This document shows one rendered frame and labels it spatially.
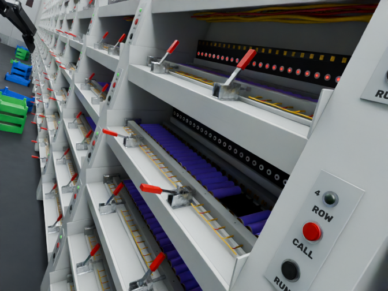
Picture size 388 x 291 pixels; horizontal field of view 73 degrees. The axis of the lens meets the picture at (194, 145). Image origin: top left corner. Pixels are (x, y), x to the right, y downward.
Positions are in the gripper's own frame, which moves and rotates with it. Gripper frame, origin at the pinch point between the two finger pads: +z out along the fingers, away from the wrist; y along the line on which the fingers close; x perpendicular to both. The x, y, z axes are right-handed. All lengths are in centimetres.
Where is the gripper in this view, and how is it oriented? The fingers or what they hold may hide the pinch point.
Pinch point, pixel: (12, 41)
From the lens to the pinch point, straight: 102.4
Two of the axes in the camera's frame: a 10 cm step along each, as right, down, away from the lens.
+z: -2.1, 4.1, 8.9
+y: 9.8, 1.5, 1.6
